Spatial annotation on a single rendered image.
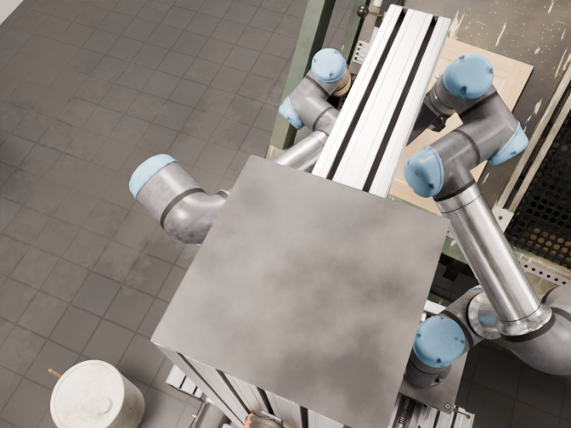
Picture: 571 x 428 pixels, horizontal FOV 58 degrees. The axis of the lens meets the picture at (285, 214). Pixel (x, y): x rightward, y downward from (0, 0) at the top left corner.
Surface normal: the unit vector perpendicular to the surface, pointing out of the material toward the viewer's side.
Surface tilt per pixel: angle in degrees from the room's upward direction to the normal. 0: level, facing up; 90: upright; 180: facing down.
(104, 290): 0
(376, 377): 0
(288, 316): 0
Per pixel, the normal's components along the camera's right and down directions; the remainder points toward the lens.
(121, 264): -0.04, -0.48
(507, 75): -0.41, 0.33
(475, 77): -0.06, -0.02
